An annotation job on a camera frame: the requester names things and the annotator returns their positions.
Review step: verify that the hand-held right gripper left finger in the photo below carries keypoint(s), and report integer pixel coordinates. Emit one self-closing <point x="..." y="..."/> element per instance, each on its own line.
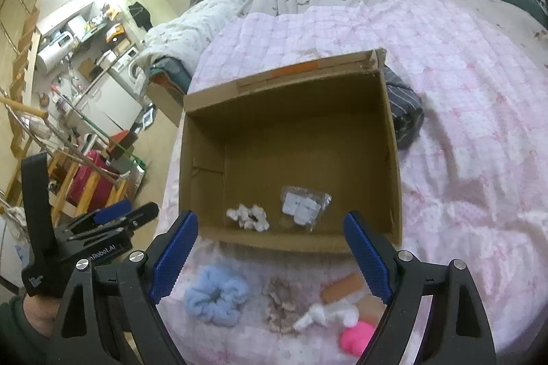
<point x="173" y="258"/>

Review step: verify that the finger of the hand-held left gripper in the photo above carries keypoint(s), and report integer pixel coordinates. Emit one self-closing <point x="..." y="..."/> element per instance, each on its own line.
<point x="113" y="210"/>
<point x="143" y="214"/>

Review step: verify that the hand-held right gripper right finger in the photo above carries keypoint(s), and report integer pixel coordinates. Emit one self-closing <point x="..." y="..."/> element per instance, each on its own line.
<point x="368" y="258"/>

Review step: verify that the tan cloth piece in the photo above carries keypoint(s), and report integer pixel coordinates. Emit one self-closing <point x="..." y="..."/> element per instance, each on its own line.
<point x="340" y="288"/>

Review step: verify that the light blue scrunchie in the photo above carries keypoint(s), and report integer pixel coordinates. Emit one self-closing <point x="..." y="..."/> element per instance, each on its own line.
<point x="205" y="298"/>

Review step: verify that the bright pink soft ball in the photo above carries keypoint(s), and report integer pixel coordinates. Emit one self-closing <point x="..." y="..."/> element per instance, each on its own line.
<point x="355" y="339"/>

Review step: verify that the beige brown scrunchie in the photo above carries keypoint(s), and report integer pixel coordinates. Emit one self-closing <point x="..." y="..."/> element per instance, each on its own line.
<point x="280" y="305"/>

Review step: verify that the person's left forearm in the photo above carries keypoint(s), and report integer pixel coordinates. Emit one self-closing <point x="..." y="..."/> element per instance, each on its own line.
<point x="30" y="326"/>

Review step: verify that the red bag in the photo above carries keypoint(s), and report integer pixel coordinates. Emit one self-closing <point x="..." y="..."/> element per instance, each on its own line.
<point x="90" y="180"/>

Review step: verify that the yellow wooden rack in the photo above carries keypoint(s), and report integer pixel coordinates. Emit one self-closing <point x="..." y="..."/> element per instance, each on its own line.
<point x="64" y="176"/>

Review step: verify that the clear plastic packet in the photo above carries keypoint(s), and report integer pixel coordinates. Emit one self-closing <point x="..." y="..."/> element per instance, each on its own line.
<point x="305" y="207"/>

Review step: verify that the white scrunchie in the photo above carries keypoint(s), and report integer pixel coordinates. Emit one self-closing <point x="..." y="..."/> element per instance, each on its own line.
<point x="248" y="217"/>

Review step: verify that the white low cabinet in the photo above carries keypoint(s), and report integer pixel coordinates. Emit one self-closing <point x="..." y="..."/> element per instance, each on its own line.
<point x="109" y="103"/>

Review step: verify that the brown bedside cardboard box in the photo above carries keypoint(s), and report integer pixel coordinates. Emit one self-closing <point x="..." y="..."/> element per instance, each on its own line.
<point x="165" y="99"/>

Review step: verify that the wooden pole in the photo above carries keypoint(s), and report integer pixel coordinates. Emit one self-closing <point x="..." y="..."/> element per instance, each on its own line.
<point x="23" y="106"/>

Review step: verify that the white washing machine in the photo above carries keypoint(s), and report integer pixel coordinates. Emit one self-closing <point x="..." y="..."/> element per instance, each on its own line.
<point x="130" y="71"/>

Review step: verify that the dark striped cloth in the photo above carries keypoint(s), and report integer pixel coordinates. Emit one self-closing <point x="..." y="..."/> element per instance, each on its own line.
<point x="404" y="112"/>

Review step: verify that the pink checked blanket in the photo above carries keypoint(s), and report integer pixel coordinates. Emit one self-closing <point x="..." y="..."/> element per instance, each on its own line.
<point x="471" y="133"/>

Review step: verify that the white water heater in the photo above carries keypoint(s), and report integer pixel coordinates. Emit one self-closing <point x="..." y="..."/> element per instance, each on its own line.
<point x="51" y="58"/>

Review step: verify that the black hanging garment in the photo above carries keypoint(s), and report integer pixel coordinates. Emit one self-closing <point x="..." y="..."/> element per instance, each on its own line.
<point x="140" y="14"/>

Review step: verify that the white floral bed sheet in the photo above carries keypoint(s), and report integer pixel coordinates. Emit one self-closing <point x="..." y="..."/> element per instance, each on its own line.
<point x="513" y="22"/>

